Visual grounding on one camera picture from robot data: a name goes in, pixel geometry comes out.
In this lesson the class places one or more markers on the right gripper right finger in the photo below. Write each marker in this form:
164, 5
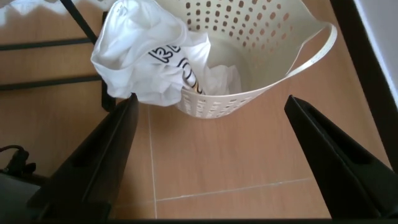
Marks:
342, 174

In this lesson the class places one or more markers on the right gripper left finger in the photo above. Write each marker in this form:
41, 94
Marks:
93, 174

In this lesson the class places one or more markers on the white garment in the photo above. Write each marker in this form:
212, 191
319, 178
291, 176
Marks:
140, 62

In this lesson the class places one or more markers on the white laundry basket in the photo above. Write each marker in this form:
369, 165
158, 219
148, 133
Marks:
264, 62

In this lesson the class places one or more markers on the black clothes rack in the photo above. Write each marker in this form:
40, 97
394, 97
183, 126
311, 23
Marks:
77, 18

